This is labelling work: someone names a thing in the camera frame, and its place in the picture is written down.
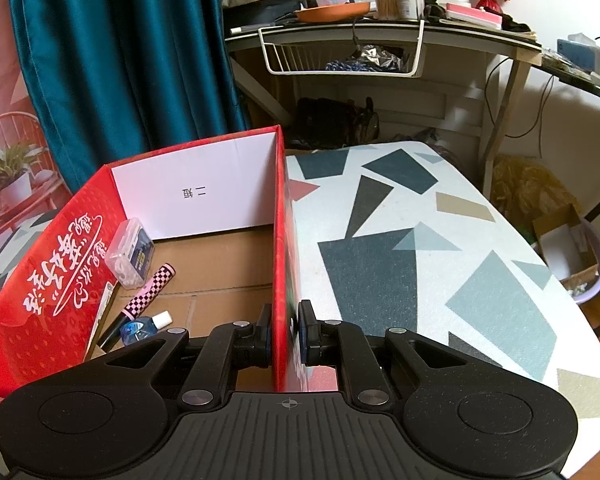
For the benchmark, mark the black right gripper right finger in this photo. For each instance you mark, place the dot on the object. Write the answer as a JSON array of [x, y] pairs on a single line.
[[343, 347]]

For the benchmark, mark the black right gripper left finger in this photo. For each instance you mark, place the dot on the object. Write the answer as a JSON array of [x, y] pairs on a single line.
[[221, 355]]

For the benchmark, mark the red strawberry cardboard box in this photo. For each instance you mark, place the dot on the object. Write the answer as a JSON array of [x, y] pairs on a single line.
[[217, 210]]

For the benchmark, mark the pink checkered tube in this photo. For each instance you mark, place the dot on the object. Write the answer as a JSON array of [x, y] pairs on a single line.
[[136, 306]]

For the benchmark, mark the small blue bottle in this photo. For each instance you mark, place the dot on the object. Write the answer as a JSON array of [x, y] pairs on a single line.
[[144, 327]]

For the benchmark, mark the clear plastic box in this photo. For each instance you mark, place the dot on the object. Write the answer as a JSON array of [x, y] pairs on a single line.
[[129, 254]]

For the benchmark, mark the black bag under desk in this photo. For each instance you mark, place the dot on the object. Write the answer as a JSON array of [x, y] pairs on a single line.
[[326, 124]]

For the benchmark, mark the brown cardboard box on floor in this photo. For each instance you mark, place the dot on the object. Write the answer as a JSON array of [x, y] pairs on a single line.
[[565, 247]]

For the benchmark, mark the cluttered grey desk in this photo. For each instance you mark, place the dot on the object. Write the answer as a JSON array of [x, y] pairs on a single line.
[[450, 76]]

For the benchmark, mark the red metal chair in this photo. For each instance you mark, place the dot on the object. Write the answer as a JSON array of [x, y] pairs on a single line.
[[49, 189]]

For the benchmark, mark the potted green plant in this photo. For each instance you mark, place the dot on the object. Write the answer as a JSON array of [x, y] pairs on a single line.
[[16, 163]]

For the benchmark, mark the teal blue curtain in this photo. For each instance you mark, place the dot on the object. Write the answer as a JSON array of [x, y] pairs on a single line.
[[111, 79]]

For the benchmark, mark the orange shallow bowl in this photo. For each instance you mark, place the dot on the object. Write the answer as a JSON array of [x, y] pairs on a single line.
[[334, 13]]

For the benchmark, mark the white wire basket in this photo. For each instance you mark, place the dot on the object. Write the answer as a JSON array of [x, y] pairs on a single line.
[[318, 58]]

